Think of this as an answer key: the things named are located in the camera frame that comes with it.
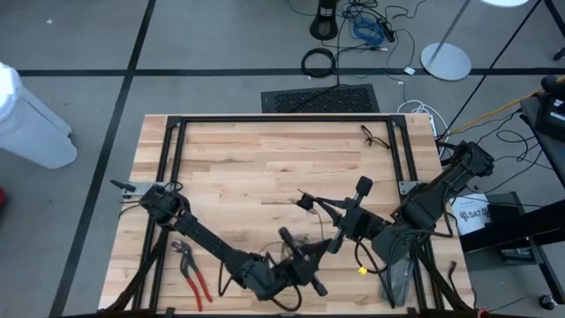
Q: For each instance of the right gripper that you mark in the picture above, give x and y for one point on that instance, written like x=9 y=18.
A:
x=359 y=225

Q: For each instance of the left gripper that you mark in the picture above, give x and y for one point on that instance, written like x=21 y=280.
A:
x=302 y=271

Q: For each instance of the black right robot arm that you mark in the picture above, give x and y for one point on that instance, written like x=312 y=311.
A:
x=441 y=185

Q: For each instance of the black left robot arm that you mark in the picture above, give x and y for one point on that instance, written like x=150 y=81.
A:
x=198 y=234

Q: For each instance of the black eyeglasses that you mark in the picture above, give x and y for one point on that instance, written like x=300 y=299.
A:
x=366 y=140

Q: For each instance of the grey clear plastic case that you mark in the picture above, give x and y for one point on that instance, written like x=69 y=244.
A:
x=399 y=289

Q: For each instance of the black floor mat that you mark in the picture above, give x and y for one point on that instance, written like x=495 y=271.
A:
x=322 y=99

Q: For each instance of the white power strip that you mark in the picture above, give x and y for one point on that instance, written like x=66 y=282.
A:
x=432 y=126

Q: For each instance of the white printed paper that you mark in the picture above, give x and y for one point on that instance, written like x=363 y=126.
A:
x=468 y=216

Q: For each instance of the small white adapter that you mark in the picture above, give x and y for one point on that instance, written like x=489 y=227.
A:
x=409 y=70

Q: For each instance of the black equipment cart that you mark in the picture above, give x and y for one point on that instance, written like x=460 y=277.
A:
x=521 y=223

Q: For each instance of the black stand foot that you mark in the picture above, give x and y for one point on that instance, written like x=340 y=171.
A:
x=324 y=26

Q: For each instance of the black power strip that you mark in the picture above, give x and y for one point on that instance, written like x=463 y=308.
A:
x=388 y=32

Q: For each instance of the black clamp lever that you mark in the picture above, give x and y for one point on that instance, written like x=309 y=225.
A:
x=121 y=185

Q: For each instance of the black caster wheel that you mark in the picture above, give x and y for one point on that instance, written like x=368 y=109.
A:
x=547 y=302

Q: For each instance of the black device with label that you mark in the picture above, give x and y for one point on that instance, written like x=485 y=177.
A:
x=555 y=115

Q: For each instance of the white trash bin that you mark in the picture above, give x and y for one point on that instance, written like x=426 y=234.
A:
x=31 y=128

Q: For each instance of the black aluminium table frame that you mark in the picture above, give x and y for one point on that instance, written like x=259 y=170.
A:
x=287 y=118

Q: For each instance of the white round pedestal stand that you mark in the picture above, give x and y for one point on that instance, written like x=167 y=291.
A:
x=446 y=62

